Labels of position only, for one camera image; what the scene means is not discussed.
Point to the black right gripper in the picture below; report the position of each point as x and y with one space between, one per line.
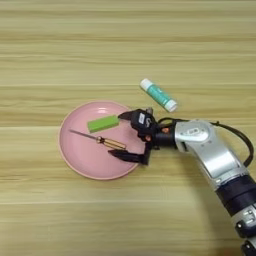
165 136

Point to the green eraser block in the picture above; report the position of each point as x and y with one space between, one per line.
102 123

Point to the teal white glue stick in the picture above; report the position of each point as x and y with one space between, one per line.
158 95

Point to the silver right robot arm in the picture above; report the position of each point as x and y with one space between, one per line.
216 156

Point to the black box white label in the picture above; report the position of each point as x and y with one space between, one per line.
143 120

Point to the pink round plate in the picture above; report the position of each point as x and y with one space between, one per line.
90 160

